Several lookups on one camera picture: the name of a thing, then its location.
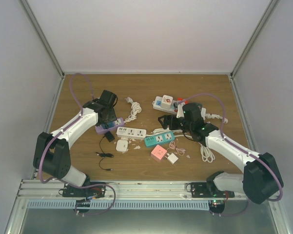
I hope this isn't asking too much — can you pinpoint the blue cube adapter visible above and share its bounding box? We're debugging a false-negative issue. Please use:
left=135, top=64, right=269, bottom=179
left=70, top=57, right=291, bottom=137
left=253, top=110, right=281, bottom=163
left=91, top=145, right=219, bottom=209
left=101, top=122, right=115, bottom=129

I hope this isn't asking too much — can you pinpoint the small white plug adapter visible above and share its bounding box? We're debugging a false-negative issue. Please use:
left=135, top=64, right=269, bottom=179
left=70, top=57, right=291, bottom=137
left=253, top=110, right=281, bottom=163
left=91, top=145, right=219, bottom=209
left=166, top=153, right=178, bottom=165

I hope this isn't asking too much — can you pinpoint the pink cube adapter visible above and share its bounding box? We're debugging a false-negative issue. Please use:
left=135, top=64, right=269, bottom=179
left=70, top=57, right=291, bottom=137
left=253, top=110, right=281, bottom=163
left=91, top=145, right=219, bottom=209
left=151, top=145, right=167, bottom=162

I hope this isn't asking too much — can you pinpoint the white power strip centre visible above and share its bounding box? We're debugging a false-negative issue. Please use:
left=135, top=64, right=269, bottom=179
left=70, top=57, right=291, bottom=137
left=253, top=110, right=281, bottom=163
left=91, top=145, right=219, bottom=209
left=116, top=126, right=147, bottom=140

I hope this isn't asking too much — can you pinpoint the white cable right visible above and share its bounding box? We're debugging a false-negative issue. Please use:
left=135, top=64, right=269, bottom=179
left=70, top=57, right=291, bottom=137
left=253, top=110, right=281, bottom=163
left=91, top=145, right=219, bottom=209
left=199, top=112, right=229, bottom=163

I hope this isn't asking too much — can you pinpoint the white square charger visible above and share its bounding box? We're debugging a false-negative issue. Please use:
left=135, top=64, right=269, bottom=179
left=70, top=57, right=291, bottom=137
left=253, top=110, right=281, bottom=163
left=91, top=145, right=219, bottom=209
left=116, top=139, right=128, bottom=153

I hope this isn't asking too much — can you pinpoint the long white power strip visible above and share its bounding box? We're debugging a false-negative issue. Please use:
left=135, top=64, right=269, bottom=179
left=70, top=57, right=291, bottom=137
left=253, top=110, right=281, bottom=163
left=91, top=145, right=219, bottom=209
left=152, top=96, right=207, bottom=120

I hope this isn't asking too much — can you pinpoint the red cube adapter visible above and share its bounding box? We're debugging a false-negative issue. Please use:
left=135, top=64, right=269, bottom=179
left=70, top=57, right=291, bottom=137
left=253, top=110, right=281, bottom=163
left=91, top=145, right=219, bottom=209
left=177, top=97, right=188, bottom=104

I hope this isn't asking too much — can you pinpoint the pink thin cable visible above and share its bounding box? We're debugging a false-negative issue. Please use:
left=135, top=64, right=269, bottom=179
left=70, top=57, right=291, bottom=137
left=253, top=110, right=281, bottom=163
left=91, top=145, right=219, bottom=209
left=168, top=140, right=185, bottom=156

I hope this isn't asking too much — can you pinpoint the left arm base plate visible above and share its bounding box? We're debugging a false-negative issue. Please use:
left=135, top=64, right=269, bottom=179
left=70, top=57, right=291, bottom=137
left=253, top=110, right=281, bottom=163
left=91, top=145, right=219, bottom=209
left=59, top=182, right=106, bottom=198

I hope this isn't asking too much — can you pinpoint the coiled white cable left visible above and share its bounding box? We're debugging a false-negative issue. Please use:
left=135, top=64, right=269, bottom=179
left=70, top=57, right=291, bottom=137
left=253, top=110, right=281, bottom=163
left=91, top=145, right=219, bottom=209
left=124, top=97, right=142, bottom=122

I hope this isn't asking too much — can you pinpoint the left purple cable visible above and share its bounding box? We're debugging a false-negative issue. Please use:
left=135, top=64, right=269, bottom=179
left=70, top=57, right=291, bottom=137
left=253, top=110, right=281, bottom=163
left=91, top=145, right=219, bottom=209
left=38, top=73, right=95, bottom=184

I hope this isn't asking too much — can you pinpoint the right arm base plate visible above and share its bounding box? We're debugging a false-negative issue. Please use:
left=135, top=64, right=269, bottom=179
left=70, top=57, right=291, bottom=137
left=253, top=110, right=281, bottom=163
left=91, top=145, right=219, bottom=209
left=189, top=182, right=235, bottom=198

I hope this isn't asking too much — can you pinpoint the black power adapter with cable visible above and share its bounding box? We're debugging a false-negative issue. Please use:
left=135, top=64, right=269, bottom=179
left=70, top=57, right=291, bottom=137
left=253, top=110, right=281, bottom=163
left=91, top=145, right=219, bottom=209
left=96, top=131, right=115, bottom=171

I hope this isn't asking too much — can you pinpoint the teal power strip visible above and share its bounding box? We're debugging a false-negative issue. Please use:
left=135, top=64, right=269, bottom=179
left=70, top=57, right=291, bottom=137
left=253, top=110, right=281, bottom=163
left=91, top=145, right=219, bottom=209
left=144, top=132, right=175, bottom=148

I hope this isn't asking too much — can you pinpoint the purple power strip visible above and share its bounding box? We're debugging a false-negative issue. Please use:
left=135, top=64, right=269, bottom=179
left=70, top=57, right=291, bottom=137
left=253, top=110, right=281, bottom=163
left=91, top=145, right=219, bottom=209
left=95, top=117, right=124, bottom=135

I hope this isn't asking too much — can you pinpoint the slotted cable duct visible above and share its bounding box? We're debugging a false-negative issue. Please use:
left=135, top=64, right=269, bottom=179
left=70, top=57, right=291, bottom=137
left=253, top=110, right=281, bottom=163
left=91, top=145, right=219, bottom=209
left=27, top=199, right=209, bottom=211

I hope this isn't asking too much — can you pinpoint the white cartoon cube adapter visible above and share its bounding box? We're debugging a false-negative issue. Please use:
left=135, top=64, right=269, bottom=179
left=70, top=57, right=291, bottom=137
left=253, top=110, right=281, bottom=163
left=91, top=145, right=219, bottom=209
left=160, top=95, right=173, bottom=110

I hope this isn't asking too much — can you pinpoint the white cable bundle centre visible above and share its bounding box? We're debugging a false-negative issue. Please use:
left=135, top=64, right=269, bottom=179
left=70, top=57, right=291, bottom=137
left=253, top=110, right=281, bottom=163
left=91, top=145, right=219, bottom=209
left=152, top=126, right=183, bottom=135

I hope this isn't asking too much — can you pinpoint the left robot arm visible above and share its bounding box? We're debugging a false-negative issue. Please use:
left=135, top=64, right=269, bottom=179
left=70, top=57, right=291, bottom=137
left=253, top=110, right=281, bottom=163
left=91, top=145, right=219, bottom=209
left=33, top=98, right=117, bottom=197

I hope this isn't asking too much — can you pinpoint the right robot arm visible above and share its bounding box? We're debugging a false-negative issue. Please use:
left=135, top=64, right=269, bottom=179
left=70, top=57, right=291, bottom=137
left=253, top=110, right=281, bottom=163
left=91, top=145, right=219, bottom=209
left=158, top=103, right=284, bottom=204

